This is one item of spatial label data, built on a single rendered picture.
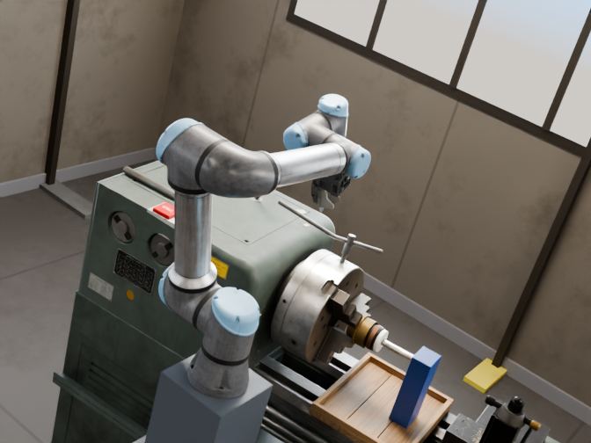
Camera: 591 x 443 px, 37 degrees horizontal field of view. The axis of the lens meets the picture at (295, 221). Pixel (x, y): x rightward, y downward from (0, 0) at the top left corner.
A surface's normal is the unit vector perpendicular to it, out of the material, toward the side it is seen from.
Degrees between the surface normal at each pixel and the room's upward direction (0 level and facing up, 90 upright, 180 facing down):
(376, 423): 0
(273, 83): 90
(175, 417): 90
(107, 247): 90
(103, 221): 90
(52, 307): 0
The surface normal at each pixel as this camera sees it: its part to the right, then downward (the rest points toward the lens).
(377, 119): -0.59, 0.23
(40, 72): 0.77, 0.46
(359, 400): 0.25, -0.86
